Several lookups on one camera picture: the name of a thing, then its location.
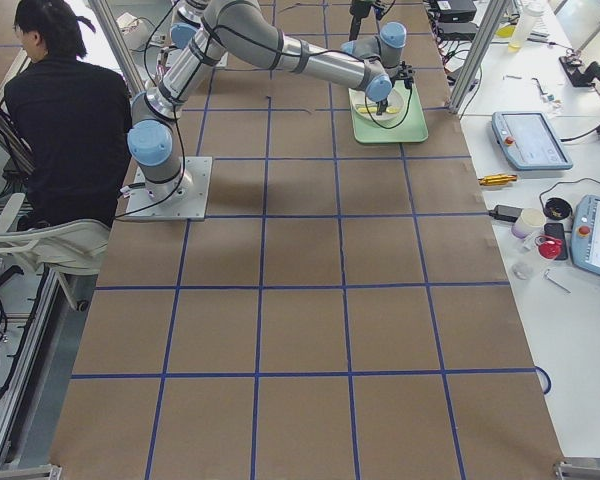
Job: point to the orange gold cylinder tool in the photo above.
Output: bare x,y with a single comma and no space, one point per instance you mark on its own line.
497,179

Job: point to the silver hex key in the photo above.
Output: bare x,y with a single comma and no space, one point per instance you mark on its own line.
547,276

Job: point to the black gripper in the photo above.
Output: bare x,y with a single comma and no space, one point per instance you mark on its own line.
382,105

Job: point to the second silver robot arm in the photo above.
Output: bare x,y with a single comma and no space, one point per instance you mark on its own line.
206,30

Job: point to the lower teach pendant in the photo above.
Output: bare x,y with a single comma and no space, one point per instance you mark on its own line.
585,236

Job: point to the teach pendant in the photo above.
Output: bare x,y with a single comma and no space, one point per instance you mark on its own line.
528,141
585,236

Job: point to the left aluminium frame rack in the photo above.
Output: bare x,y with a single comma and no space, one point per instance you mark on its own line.
28,322

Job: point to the black electronics box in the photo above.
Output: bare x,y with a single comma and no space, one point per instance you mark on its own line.
453,11

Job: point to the light green tray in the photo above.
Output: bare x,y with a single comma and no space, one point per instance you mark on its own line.
411,128

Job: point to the black power adapter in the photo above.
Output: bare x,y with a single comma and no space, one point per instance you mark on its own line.
505,213

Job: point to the black round dish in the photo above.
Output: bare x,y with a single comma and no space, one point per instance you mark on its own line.
557,209

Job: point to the white office chair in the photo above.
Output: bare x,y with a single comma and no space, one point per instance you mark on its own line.
74,248

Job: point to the person in black shirt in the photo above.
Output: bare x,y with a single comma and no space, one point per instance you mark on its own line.
75,117

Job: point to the aluminium frame post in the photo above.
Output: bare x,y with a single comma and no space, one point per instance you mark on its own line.
487,28

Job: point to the white paper cup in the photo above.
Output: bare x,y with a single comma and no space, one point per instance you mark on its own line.
529,220

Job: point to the clear plastic bottle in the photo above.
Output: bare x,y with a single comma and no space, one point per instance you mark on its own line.
529,13

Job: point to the white round plate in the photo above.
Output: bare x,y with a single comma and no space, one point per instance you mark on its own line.
395,99

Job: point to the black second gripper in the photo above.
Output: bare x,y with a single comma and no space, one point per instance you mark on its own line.
356,15

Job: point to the red round lid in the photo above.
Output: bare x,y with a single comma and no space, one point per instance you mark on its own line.
549,248

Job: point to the upper teach pendant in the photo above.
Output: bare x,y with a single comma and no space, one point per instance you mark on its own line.
528,141

